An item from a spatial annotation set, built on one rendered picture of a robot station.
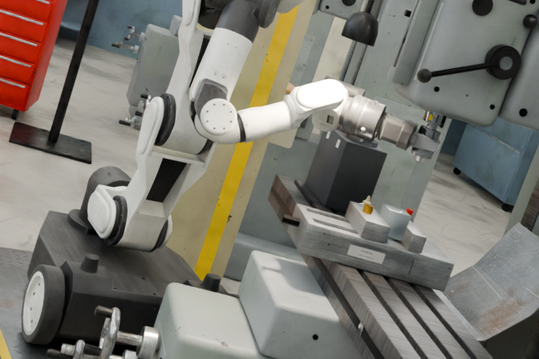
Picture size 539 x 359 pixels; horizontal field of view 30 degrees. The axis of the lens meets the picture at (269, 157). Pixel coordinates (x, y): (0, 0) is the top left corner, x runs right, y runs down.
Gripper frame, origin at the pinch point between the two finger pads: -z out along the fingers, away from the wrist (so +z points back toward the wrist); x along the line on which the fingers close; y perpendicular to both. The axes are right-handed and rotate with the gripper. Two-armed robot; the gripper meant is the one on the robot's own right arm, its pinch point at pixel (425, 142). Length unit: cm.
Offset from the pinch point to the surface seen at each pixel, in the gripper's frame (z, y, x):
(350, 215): 10.0, 22.0, 2.0
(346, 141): 21.0, 12.1, 39.4
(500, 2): -4.2, -33.1, -8.9
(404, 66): 9.6, -14.1, -6.6
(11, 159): 223, 127, 286
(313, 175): 28, 27, 54
